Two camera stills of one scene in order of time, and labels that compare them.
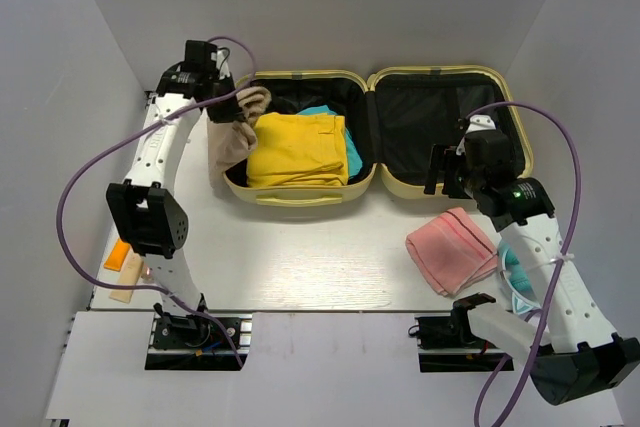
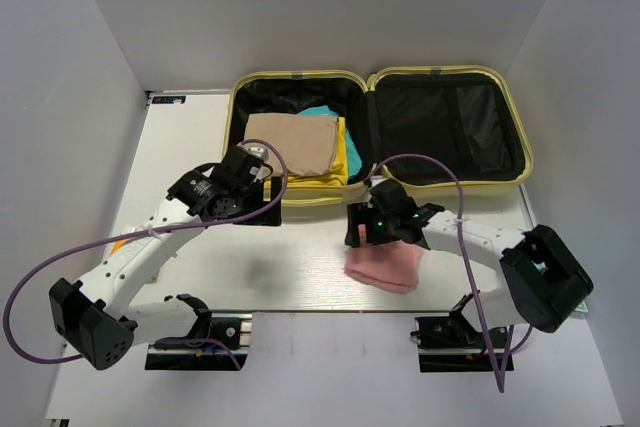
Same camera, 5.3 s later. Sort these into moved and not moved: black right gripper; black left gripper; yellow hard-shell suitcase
Moved: black right gripper; black left gripper
Not moved: yellow hard-shell suitcase
